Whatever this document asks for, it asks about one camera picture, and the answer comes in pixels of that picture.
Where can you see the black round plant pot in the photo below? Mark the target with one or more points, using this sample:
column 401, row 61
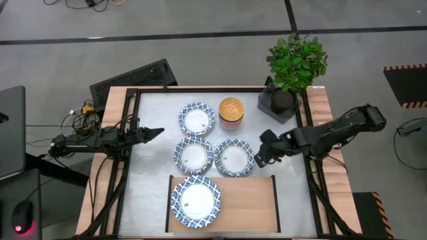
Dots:
column 282, row 100

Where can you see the black power adapter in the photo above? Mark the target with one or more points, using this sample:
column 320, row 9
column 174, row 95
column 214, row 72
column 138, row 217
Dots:
column 90, row 3

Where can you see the blue patterned white paper plate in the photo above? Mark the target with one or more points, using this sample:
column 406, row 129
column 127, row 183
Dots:
column 196, row 120
column 193, row 156
column 197, row 201
column 234, row 158

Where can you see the black computer mouse red light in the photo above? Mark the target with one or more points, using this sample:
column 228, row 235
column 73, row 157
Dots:
column 22, row 216

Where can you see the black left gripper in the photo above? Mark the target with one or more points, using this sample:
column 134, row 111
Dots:
column 138, row 136

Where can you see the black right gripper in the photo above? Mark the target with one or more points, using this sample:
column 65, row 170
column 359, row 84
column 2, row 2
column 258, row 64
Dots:
column 272, row 145

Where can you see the green leafy artificial plant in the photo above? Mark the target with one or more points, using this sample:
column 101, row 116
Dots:
column 297, row 61

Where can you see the black mat with hazard stripes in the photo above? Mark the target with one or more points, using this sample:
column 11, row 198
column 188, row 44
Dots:
column 370, row 213
column 407, row 85

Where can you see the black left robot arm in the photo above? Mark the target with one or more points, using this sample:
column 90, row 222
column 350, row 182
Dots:
column 86, row 140

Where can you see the black mesh panel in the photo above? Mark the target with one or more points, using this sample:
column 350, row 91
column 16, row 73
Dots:
column 133, row 78

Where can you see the black metal table frame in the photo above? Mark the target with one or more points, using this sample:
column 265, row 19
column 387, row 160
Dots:
column 200, row 89

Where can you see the dark grey side desk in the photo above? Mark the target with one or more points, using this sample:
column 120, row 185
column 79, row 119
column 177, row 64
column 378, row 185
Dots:
column 20, row 190

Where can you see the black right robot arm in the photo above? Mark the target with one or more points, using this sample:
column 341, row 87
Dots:
column 333, row 133

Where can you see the dark grey laptop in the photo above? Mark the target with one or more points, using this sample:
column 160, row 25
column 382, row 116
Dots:
column 11, row 130

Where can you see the white glossy table board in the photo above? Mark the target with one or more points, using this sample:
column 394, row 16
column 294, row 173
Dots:
column 153, row 186

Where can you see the red wavy patterned bowl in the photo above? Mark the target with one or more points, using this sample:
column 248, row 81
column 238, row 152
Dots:
column 231, row 109

